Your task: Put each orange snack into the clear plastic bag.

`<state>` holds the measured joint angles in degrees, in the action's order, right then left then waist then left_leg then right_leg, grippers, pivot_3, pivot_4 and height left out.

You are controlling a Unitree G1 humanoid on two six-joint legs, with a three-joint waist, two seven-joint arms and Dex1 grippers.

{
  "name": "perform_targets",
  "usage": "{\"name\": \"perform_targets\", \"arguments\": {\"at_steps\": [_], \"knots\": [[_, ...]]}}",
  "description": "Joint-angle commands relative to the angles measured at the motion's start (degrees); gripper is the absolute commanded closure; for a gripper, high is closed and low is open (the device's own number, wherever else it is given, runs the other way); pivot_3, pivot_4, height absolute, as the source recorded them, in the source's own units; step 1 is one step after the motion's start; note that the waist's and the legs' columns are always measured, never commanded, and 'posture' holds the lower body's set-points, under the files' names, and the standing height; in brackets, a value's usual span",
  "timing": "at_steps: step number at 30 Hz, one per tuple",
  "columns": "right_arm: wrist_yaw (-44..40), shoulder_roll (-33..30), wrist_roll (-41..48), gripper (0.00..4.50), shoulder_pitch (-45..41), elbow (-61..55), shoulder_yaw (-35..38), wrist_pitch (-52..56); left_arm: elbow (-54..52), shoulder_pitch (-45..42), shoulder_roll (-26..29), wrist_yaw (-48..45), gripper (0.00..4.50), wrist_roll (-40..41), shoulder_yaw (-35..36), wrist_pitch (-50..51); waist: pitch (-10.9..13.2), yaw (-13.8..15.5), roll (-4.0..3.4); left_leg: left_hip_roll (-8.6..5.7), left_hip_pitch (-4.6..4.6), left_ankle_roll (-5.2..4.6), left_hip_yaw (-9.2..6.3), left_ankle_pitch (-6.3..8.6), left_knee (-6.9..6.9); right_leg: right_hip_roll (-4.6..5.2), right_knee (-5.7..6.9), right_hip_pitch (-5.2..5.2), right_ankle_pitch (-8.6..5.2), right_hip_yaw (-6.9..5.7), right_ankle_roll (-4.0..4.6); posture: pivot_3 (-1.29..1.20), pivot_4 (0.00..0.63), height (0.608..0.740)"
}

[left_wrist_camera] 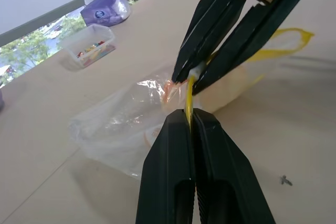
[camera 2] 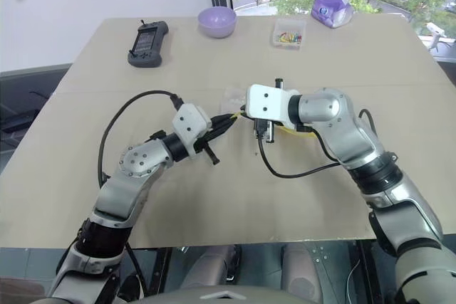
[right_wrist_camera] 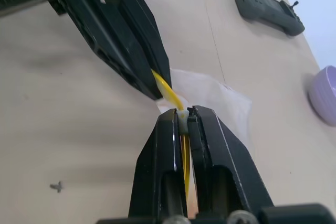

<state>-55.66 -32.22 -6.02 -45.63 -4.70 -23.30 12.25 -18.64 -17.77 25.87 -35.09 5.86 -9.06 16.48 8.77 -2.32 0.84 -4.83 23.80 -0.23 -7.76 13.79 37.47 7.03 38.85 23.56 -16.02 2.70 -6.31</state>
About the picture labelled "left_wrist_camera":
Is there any clear box of colourful pins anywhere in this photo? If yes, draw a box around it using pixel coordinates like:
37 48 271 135
58 24 118 71

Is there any clear yellow-zip plastic bag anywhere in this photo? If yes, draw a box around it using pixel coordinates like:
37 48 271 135
67 26 316 182

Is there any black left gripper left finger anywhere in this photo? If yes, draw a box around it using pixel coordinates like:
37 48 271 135
135 108 196 224

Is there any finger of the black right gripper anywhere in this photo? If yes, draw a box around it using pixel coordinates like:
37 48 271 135
192 0 313 96
171 0 247 83

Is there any purple tissue pack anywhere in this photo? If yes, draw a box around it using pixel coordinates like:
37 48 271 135
80 0 132 27

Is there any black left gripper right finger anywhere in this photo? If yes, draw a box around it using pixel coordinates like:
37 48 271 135
192 108 277 224

